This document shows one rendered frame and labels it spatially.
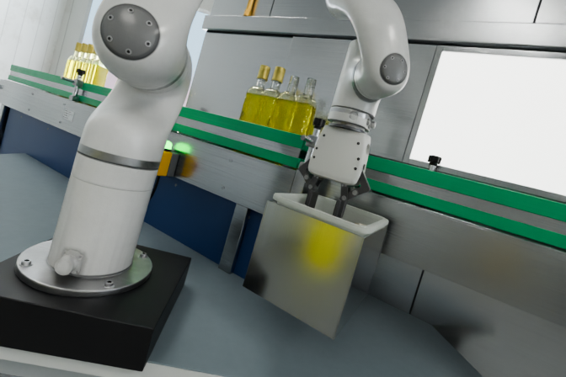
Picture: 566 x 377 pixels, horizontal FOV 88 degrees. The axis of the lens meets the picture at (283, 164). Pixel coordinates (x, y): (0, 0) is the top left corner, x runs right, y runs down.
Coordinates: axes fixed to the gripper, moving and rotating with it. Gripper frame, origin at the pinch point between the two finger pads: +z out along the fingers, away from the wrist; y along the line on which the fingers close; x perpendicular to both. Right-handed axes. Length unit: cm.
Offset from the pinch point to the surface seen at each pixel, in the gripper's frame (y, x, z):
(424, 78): -6, -34, -39
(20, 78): 172, -11, -7
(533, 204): -33.8, -17.6, -11.5
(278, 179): 15.0, -7.1, -1.2
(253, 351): 1.4, 10.4, 25.6
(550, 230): -37.4, -17.8, -7.4
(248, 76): 56, -38, -33
